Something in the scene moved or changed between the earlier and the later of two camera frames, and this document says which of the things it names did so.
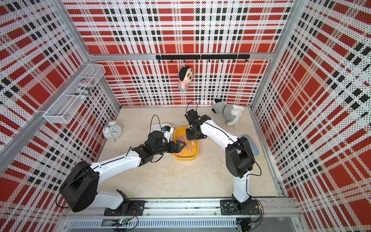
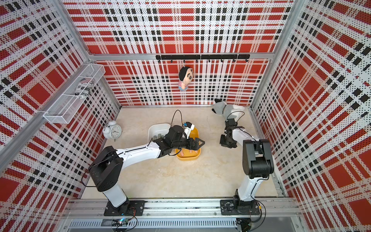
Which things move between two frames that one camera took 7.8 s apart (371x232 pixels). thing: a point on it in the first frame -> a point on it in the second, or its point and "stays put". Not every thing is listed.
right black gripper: x=190 y=137 -> x=221 y=141
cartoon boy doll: x=185 y=76 stays put
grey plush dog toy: x=231 y=112 stays put
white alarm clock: x=112 y=130 stays put
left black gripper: x=177 y=149 -> x=195 y=147
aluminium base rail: x=276 y=213 stays put
